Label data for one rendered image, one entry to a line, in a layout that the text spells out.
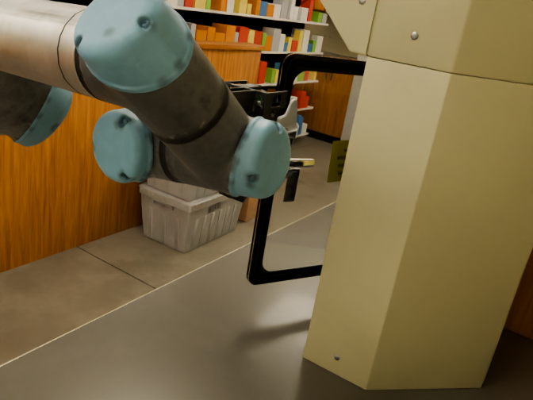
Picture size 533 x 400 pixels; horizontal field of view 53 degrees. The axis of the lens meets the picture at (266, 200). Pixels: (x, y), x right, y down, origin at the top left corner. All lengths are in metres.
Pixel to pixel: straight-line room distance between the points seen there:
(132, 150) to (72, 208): 2.58
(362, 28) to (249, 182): 0.33
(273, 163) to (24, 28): 0.24
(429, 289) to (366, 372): 0.16
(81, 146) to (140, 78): 2.62
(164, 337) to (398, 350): 0.36
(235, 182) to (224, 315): 0.50
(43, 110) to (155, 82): 0.40
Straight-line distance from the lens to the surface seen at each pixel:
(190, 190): 3.04
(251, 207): 3.73
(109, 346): 0.87
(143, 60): 0.39
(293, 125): 0.79
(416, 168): 0.71
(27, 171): 2.86
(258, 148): 0.47
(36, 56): 0.51
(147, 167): 0.54
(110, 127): 0.55
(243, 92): 0.67
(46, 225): 3.04
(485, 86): 0.72
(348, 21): 0.74
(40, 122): 0.80
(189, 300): 0.98
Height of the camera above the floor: 1.46
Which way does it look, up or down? 20 degrees down
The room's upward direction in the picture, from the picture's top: 9 degrees clockwise
